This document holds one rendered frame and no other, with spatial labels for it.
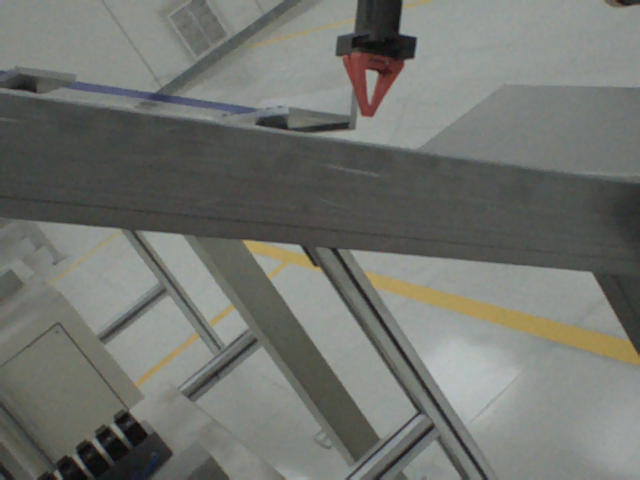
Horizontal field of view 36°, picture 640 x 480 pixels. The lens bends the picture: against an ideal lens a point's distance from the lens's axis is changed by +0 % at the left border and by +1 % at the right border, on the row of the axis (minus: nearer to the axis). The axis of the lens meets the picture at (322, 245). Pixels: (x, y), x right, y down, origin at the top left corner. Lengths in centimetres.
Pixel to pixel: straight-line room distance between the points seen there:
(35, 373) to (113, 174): 152
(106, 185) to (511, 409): 151
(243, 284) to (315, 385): 21
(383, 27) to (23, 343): 107
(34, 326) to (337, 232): 148
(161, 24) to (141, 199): 846
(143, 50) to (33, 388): 703
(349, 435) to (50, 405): 66
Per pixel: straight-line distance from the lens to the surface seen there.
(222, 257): 151
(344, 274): 134
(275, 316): 155
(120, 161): 50
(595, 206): 64
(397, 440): 143
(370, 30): 119
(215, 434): 106
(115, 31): 885
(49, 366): 201
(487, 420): 196
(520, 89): 154
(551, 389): 194
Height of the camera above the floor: 105
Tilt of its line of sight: 19 degrees down
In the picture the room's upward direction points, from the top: 34 degrees counter-clockwise
